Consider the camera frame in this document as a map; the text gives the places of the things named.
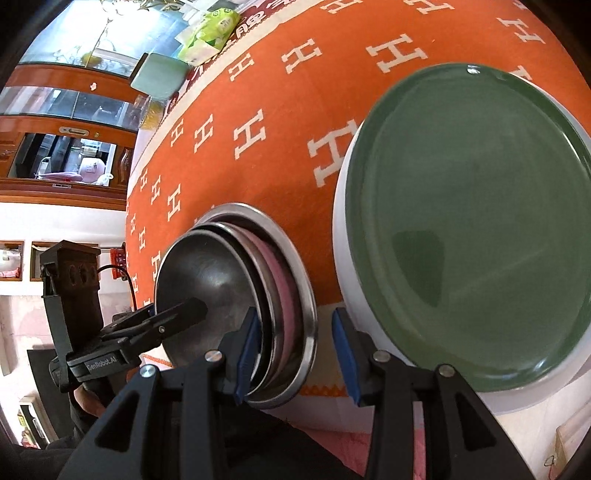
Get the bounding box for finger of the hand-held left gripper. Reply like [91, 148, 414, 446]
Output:
[111, 307, 158, 330]
[99, 298, 208, 347]

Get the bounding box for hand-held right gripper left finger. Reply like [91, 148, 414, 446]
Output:
[55, 307, 259, 480]

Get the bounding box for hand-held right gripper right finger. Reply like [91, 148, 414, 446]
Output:
[331, 307, 536, 480]

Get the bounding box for round steel bowl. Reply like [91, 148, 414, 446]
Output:
[154, 229, 259, 370]

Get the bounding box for wide steel bowl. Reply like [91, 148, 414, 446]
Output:
[198, 202, 319, 409]

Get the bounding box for pink steel bowl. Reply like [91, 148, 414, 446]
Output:
[194, 222, 303, 398]

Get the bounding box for large white plate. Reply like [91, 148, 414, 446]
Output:
[331, 69, 591, 416]

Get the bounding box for green plate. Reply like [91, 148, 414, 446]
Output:
[345, 64, 591, 393]

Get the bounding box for person's left hand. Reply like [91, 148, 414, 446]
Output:
[69, 381, 116, 421]

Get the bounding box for small red device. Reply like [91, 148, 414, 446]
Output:
[110, 244, 130, 280]

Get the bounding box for pink quilted cloth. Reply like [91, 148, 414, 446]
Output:
[302, 427, 428, 480]

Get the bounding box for wooden sideboard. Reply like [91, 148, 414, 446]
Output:
[0, 115, 139, 210]

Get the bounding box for glass jar yellow contents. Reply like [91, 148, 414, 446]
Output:
[139, 95, 169, 132]

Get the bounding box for wooden glass partition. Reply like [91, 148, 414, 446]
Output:
[0, 0, 204, 134]

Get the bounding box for mint green canister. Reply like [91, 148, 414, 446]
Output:
[130, 52, 190, 100]

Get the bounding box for orange patterned blanket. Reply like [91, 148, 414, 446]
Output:
[124, 0, 591, 398]

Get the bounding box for green tissue pack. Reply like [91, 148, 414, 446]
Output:
[178, 8, 241, 65]

